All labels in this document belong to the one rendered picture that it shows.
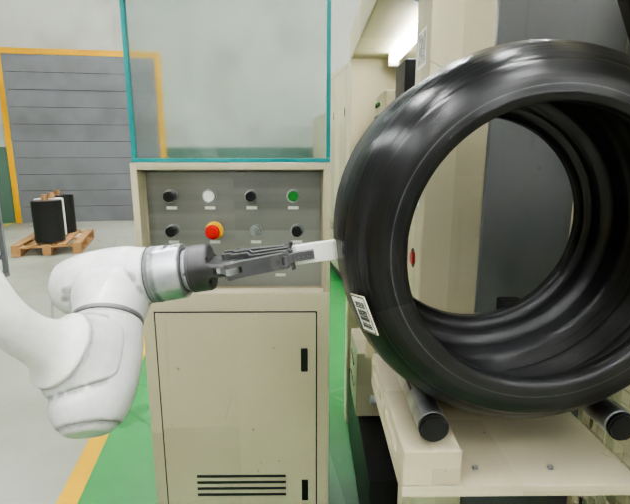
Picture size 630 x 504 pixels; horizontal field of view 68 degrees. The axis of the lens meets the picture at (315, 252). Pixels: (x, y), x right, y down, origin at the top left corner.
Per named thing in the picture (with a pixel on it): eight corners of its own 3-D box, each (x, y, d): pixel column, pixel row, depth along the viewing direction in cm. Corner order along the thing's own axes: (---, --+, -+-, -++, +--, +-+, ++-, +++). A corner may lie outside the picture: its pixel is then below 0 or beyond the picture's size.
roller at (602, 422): (514, 350, 104) (506, 333, 103) (533, 340, 103) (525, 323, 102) (615, 447, 69) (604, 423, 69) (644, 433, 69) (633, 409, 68)
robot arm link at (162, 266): (156, 241, 78) (191, 236, 78) (167, 293, 80) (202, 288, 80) (137, 252, 69) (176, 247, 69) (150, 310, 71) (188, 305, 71)
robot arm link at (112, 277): (167, 266, 82) (160, 334, 74) (80, 278, 82) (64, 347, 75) (143, 228, 73) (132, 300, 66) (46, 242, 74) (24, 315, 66)
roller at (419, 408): (392, 351, 103) (378, 337, 103) (407, 337, 103) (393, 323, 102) (433, 449, 69) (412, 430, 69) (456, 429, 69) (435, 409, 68)
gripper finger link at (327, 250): (291, 245, 74) (291, 246, 73) (335, 239, 74) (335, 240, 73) (294, 264, 75) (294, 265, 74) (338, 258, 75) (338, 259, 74)
